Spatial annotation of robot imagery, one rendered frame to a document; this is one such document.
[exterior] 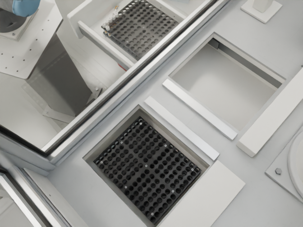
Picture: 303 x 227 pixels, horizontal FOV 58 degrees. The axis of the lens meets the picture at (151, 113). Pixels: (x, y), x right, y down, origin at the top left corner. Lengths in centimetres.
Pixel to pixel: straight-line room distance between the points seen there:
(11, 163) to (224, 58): 69
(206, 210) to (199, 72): 45
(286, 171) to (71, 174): 50
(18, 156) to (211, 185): 41
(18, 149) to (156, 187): 33
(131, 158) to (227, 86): 38
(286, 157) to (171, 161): 27
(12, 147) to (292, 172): 58
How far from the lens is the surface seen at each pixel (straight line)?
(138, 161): 73
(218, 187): 66
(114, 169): 73
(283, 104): 73
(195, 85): 89
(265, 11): 93
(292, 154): 70
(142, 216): 77
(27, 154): 61
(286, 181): 70
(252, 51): 84
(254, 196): 69
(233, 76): 92
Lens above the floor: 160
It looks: 66 degrees down
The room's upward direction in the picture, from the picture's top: 10 degrees counter-clockwise
